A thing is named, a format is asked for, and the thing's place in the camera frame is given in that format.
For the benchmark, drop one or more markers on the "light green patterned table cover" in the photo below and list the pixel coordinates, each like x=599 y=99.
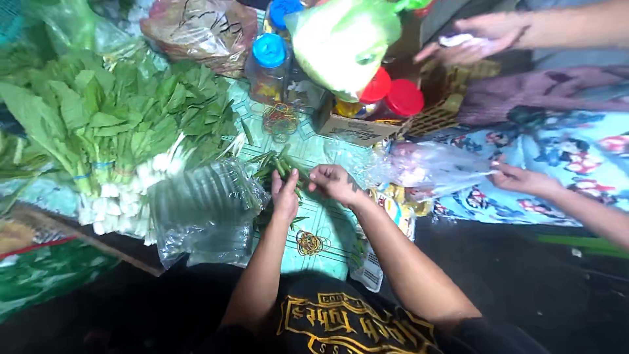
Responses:
x=322 y=211

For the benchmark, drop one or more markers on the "person's right hand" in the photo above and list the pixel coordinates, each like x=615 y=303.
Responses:
x=339 y=185

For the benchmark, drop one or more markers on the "light green plastic bag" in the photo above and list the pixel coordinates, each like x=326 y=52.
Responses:
x=73 y=29

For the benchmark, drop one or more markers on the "translucent plastic bag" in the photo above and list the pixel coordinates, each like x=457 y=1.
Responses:
x=432 y=164

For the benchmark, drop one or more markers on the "person's right forearm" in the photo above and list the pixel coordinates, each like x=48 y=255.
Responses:
x=408 y=260

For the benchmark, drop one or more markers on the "person's left thumb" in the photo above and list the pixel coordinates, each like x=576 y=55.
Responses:
x=276 y=180

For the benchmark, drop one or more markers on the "clear bag with brown contents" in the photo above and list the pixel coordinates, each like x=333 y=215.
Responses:
x=206 y=32

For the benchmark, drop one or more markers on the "pile of leafy green vegetables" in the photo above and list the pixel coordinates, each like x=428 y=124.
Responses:
x=132 y=118

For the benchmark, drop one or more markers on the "person's left hand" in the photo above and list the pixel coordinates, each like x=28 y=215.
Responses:
x=284 y=199

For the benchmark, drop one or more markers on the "teal plastic basket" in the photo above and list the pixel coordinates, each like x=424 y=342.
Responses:
x=10 y=19

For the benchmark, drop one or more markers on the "person's left forearm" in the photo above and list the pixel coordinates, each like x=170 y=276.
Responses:
x=261 y=268

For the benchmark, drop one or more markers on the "white packet with black print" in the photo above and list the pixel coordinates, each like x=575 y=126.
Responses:
x=368 y=270

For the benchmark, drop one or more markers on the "pile of rubber bands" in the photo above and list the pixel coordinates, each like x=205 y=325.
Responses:
x=280 y=118
x=309 y=243

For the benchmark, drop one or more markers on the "stack of clear plastic bags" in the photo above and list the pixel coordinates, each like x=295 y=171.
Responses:
x=204 y=211

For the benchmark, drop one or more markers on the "jar with blue lid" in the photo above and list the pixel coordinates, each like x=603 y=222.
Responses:
x=285 y=13
x=268 y=69

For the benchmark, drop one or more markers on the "green plastic sack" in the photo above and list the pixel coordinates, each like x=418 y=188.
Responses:
x=44 y=275

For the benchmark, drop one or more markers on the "wooden table edge board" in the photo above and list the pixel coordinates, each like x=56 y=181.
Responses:
x=113 y=250

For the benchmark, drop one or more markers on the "bunch of green pods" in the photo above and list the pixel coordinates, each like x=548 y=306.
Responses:
x=282 y=161

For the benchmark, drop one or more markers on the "person's left fingers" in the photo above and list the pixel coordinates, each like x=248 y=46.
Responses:
x=292 y=181

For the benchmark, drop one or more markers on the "yellow woven basket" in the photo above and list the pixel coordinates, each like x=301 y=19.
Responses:
x=442 y=98

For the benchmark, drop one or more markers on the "pile of yellow white packets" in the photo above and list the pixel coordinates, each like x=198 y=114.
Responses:
x=400 y=204

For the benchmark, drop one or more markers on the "jar with red lid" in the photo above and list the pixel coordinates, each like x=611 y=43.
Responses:
x=404 y=98
x=375 y=86

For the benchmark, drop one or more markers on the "green plastic bag, pale contents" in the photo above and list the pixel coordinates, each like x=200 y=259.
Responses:
x=344 y=44

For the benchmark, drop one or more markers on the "person's right fingers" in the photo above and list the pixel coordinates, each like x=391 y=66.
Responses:
x=318 y=178

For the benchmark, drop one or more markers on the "brown cardboard box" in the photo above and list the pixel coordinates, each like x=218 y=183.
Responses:
x=361 y=130

